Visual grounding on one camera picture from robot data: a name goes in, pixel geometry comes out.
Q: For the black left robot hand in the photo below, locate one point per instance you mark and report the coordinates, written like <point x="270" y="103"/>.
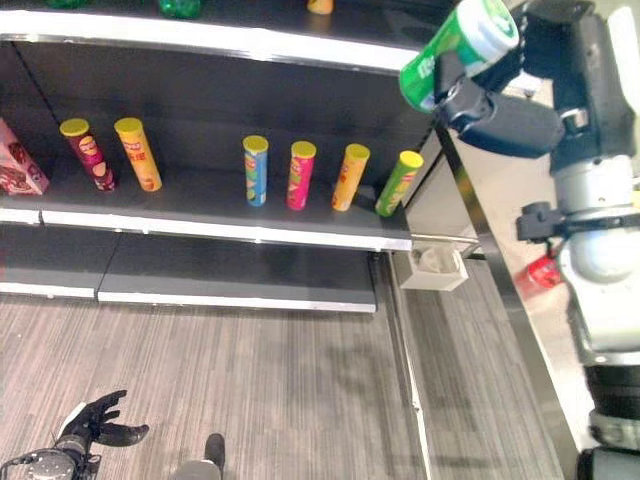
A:
<point x="102" y="422"/>

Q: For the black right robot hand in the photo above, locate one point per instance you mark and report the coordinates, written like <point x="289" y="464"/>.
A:
<point x="525" y="120"/>

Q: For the green chip can white lid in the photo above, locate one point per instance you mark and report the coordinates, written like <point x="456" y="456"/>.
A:
<point x="457" y="50"/>

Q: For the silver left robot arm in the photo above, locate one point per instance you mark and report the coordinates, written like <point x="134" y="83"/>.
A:
<point x="42" y="462"/>

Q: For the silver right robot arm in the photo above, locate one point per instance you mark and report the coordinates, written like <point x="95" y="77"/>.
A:
<point x="602" y="300"/>

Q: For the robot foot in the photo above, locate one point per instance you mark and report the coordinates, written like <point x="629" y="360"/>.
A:
<point x="207" y="460"/>

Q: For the lime green chip can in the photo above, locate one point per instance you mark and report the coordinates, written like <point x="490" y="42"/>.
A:
<point x="399" y="184"/>

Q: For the red bottle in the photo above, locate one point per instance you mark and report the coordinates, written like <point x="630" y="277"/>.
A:
<point x="537" y="274"/>

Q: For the white small box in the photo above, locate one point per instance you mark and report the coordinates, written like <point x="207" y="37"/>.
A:
<point x="434" y="270"/>

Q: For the orange chip can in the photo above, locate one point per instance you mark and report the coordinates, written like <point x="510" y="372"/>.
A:
<point x="350" y="178"/>

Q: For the pink chip can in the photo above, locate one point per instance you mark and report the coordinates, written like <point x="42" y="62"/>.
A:
<point x="300" y="176"/>

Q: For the orange bottle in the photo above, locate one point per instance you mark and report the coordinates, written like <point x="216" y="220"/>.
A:
<point x="320" y="6"/>

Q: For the maroon chip can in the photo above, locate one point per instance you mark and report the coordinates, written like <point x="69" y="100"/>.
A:
<point x="90" y="156"/>

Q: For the pink snack box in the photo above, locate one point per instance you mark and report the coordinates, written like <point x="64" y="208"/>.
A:
<point x="17" y="167"/>

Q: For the yellow chip can red label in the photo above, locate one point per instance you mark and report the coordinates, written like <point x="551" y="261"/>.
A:
<point x="139" y="155"/>

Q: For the blue chip can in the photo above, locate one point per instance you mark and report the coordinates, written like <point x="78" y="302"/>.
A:
<point x="256" y="172"/>

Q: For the black store shelf unit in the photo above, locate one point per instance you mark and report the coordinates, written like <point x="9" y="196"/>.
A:
<point x="200" y="150"/>

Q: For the green bottle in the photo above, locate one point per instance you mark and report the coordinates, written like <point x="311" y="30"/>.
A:
<point x="180" y="7"/>

